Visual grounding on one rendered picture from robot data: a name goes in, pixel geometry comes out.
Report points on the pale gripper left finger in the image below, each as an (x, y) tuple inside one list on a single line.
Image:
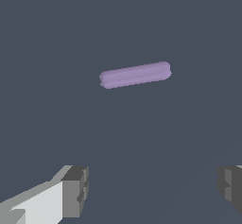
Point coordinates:
[(53, 196)]

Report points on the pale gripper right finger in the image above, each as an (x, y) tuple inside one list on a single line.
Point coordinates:
[(232, 183)]

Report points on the purple rounded bar object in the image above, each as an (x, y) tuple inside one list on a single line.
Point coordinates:
[(135, 75)]

